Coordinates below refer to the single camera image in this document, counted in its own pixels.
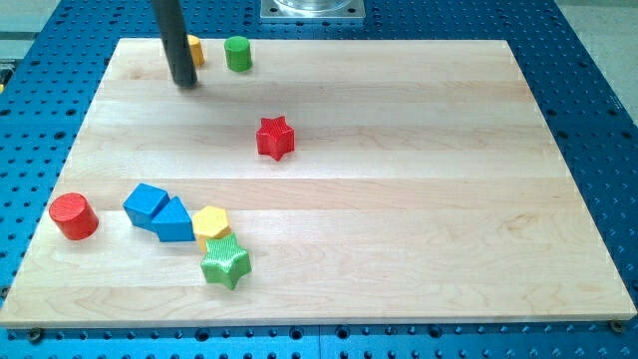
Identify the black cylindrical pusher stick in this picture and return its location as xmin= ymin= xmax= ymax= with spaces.
xmin=151 ymin=0 xmax=197 ymax=88

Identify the green star block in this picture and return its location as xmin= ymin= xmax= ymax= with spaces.
xmin=200 ymin=232 xmax=251 ymax=290

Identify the red star block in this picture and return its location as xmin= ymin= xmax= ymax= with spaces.
xmin=256 ymin=116 xmax=295 ymax=161

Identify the yellow hexagon block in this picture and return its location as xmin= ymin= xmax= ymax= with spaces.
xmin=191 ymin=206 xmax=231 ymax=252

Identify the yellow block behind stick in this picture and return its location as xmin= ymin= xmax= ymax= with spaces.
xmin=187 ymin=34 xmax=205 ymax=67

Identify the green cylinder block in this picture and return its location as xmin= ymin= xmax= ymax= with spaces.
xmin=223 ymin=36 xmax=252 ymax=72

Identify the blue perforated table plate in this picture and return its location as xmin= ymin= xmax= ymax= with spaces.
xmin=1 ymin=1 xmax=637 ymax=358

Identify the blue cube block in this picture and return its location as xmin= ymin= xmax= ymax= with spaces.
xmin=123 ymin=183 xmax=169 ymax=231

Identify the blue triangle block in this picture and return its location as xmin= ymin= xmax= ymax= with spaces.
xmin=152 ymin=196 xmax=195 ymax=242

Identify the red cylinder block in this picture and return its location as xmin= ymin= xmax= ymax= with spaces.
xmin=49 ymin=192 xmax=99 ymax=240

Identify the light wooden board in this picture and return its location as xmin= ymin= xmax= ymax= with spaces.
xmin=1 ymin=38 xmax=636 ymax=328

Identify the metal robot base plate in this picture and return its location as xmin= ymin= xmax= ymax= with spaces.
xmin=260 ymin=0 xmax=366 ymax=20

